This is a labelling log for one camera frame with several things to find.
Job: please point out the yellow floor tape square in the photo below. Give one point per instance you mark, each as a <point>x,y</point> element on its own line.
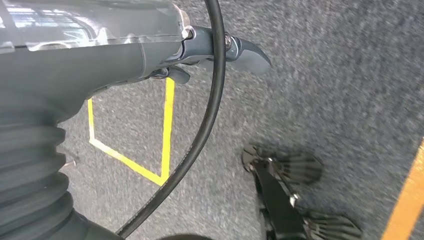
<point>168,132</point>

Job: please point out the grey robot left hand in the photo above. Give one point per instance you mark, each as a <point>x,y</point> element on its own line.
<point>82,66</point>

